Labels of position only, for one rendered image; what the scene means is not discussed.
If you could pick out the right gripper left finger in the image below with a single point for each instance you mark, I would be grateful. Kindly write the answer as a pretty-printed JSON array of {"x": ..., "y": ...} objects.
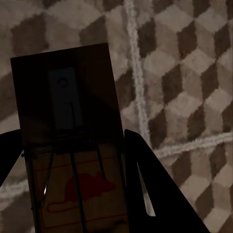
[{"x": 10, "y": 149}]

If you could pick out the mousetrap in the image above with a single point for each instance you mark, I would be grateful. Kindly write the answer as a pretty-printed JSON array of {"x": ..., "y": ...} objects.
[{"x": 73, "y": 140}]

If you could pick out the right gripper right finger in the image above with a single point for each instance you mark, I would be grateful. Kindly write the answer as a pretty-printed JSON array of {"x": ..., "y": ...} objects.
[{"x": 174, "y": 214}]

